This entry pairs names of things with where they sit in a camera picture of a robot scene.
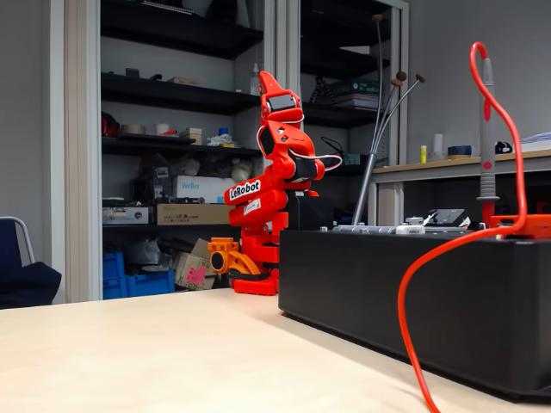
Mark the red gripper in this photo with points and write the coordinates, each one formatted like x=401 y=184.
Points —
x=281 y=102

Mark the grey metal lid panel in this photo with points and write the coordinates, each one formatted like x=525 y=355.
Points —
x=366 y=229

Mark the grey test probe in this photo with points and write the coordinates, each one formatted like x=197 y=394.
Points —
x=487 y=129

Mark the red robot arm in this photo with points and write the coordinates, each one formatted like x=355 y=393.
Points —
x=258 y=206

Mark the open storage cabinet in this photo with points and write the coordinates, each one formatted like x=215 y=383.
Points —
x=172 y=92

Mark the white plastic bottle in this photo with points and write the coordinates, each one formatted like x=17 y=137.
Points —
x=255 y=84

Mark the small black tripod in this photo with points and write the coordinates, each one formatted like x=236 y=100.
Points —
x=323 y=92

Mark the white rag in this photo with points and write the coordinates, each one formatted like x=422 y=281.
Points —
x=220 y=139

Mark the stack of books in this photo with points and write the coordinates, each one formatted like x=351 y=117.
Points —
x=357 y=94

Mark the small cardboard boxes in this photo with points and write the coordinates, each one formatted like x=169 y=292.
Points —
x=192 y=135

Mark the green electronic device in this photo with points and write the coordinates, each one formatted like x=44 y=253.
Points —
x=351 y=160

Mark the white tape roll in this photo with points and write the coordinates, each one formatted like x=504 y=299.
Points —
x=162 y=128

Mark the white Weller box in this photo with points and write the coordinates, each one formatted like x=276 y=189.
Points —
x=193 y=191

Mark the black block on box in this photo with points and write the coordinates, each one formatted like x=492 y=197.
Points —
x=310 y=213

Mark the grey metal stem ornament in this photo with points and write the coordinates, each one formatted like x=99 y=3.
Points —
x=363 y=189

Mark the beige tape roll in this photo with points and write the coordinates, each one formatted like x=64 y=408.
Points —
x=133 y=129

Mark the long brown carton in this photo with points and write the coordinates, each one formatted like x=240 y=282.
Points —
x=193 y=214

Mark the wooden side counter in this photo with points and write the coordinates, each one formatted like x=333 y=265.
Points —
x=409 y=168

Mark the red object on shelf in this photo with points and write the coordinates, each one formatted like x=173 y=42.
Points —
x=109 y=127

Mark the yellow glue stick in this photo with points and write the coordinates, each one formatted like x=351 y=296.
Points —
x=423 y=155

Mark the orange table clamp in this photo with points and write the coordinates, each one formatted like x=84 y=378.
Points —
x=232 y=258

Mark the plain cardboard box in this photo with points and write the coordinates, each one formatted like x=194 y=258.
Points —
x=201 y=248

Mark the white printed carton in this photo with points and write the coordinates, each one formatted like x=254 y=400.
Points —
x=125 y=215

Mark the blue tape roll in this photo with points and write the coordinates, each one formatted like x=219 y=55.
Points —
x=459 y=151

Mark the white angle knob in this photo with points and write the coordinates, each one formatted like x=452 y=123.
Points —
x=410 y=229

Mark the cardboard box pink label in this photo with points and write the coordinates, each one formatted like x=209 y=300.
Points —
x=193 y=273

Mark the large blue plastic crate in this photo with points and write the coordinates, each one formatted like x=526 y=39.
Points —
x=146 y=286

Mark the small blue plastic crate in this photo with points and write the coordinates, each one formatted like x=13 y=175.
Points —
x=113 y=264

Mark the black task box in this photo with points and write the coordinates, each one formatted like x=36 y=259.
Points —
x=430 y=301

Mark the paper stack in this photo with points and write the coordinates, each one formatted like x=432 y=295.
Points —
x=538 y=142

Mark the red display module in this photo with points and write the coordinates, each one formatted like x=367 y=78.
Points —
x=534 y=226

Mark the blue chair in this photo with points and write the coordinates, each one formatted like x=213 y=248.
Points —
x=26 y=284

